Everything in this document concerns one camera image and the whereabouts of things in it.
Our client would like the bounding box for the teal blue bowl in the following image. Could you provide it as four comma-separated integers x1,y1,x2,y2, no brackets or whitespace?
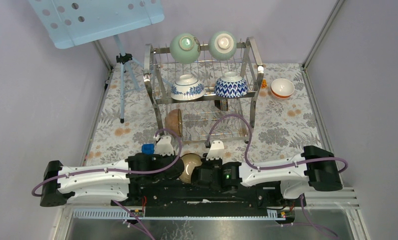
179,153,202,184

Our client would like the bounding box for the orange bowl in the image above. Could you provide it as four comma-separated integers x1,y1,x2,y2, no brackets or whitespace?
270,78,295,99

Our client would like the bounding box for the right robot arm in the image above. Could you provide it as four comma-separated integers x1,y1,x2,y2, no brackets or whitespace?
190,145,343,206

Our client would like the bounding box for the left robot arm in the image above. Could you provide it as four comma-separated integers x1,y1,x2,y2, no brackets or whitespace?
40,153,185,207

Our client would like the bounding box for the steel two-tier dish rack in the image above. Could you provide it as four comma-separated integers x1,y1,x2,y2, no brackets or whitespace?
143,36,264,143

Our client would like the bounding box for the blue sponge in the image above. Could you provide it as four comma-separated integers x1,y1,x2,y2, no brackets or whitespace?
141,143,155,155

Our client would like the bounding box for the brown speckled bowl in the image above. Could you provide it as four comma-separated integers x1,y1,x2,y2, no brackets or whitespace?
165,108,183,137

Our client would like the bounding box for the dark patterned bowl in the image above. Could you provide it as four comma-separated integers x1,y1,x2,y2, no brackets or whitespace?
214,99,229,112

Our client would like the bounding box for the floral tablecloth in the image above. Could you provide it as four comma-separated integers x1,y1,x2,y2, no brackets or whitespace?
84,63,321,166

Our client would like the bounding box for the white blue floral bowl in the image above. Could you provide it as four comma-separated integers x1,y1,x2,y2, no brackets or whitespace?
170,74,206,101

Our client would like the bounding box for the blue white zigzag bowl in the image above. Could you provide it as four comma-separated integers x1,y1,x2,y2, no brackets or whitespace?
214,71,249,99

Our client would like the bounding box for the small yellow object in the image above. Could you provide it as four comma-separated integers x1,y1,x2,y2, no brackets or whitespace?
261,79,267,89

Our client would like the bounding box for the left green celadon bowl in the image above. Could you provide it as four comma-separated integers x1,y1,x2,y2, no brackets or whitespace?
169,32,201,64

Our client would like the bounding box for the green celadon bowl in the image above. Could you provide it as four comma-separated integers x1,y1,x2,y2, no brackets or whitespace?
169,32,201,64
208,31,237,61

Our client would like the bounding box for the right green celadon bowl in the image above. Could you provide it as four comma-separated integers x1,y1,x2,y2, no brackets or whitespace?
208,31,237,61

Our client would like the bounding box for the light blue music stand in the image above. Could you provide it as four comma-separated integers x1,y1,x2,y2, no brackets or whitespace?
28,0,165,124

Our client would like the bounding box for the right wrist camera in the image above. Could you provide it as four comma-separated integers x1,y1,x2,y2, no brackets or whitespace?
205,140,225,161

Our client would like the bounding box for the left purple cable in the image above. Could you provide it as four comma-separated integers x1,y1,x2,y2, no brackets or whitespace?
31,128,183,240

